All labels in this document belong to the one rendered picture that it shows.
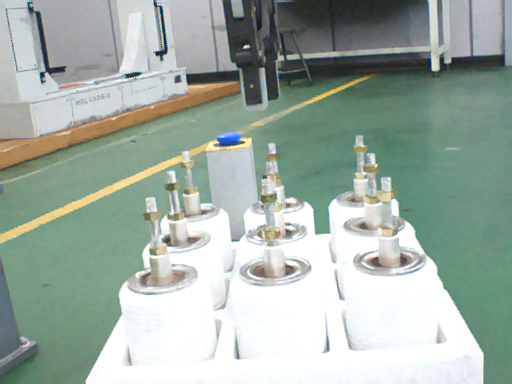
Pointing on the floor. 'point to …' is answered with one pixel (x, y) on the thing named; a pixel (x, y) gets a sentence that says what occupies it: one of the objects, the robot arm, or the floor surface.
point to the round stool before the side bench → (286, 59)
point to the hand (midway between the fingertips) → (261, 91)
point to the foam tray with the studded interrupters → (382, 359)
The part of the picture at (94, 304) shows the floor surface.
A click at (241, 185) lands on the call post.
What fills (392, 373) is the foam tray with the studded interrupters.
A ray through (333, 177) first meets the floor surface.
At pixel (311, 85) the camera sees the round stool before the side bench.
